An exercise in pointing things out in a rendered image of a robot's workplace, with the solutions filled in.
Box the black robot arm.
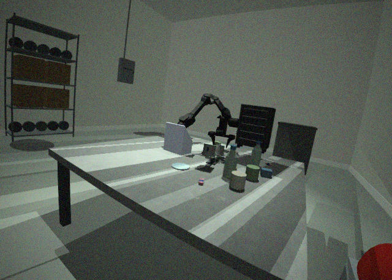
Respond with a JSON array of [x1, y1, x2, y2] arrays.
[[177, 93, 239, 136]]

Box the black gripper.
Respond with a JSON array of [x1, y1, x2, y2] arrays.
[[208, 125, 235, 148]]

